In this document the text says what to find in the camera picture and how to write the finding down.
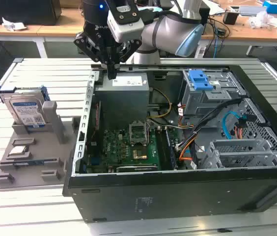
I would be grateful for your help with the small black box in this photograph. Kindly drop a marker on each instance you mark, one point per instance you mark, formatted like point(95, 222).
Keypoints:
point(230, 17)

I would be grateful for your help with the silver CPU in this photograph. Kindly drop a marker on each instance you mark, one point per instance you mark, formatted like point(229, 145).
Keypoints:
point(18, 150)

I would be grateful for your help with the grey plastic parts rack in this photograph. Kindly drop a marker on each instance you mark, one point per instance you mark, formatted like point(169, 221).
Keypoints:
point(45, 150)

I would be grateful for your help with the black box device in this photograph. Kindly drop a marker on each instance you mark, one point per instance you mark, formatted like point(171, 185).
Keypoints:
point(205, 22)

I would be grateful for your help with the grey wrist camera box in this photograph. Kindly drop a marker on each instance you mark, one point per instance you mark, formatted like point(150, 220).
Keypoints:
point(126, 27)

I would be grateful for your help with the crumpled white paper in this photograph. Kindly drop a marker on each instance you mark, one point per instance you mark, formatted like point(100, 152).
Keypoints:
point(13, 24)

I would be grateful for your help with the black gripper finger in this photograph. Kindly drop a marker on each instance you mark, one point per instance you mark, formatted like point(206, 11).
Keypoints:
point(84, 44)
point(132, 46)

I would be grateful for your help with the clear plastic wrap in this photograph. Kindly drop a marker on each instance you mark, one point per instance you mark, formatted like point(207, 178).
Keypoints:
point(261, 19)

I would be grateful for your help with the black open PC case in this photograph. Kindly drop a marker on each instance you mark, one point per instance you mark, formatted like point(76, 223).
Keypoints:
point(177, 196)

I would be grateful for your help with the black case fan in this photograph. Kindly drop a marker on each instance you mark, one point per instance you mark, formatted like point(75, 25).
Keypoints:
point(98, 110)

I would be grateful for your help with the CPU socket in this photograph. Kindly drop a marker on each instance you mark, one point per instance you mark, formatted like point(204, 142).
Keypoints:
point(139, 154)

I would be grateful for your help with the hard disk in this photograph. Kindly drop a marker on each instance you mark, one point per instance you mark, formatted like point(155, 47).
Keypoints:
point(26, 110)

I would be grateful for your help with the RAM stick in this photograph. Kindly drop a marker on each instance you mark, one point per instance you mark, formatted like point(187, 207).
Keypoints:
point(34, 162)
point(171, 150)

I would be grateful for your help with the grey metal drive cage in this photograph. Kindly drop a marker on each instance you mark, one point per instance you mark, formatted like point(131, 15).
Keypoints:
point(202, 100)

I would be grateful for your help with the blue plastic drive carrier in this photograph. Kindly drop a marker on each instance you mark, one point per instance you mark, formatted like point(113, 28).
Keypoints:
point(197, 83)

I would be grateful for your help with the grey power supply unit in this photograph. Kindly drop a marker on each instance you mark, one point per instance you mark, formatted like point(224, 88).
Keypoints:
point(121, 103)

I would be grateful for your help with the green motherboard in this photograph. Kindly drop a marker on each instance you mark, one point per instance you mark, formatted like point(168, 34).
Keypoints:
point(114, 147)

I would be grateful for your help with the black computer tower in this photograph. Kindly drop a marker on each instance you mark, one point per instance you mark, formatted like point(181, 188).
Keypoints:
point(18, 12)

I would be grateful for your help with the grey metal disk bay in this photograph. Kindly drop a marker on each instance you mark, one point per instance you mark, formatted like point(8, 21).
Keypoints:
point(239, 147)

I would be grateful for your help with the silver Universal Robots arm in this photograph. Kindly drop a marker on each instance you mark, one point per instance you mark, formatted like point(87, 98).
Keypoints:
point(168, 29)

